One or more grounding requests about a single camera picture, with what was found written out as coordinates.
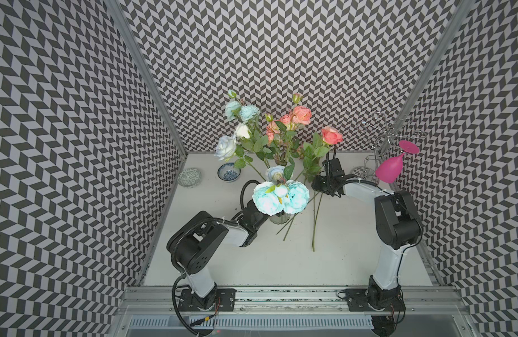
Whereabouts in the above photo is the chrome wire glass rack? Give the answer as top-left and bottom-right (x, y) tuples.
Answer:
(350, 117), (426, 185)

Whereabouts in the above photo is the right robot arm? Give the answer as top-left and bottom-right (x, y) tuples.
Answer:
(312, 158), (423, 313)

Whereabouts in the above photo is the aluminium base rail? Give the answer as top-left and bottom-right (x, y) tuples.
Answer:
(108, 286), (480, 336)

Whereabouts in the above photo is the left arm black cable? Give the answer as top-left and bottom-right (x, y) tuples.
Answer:
(171, 273), (220, 337)

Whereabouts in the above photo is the clear glass lidded dish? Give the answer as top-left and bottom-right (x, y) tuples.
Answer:
(178, 168), (202, 188)

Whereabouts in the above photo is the turquoise artificial flower stem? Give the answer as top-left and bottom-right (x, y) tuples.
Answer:
(252, 181), (310, 216)

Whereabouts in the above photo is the blue patterned small bowl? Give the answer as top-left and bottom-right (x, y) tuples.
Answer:
(217, 162), (241, 183)

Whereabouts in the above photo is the pink plastic wine glass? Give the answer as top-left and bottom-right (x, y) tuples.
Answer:
(375, 140), (420, 183)

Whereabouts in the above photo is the light pink rose stem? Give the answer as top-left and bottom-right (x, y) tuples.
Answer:
(311, 192), (323, 252)

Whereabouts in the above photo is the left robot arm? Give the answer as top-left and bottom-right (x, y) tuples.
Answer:
(166, 201), (270, 306)

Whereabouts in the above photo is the clear glass vase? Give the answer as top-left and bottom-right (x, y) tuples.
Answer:
(270, 211), (291, 225)

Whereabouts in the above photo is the white and blue flower stem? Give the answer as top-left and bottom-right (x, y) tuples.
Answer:
(215, 89), (293, 172)

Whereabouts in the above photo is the pink peony flower stem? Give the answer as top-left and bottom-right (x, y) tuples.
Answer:
(277, 192), (317, 242)

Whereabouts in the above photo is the coral pink rose stem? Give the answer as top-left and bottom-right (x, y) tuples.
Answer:
(301, 126), (343, 183)

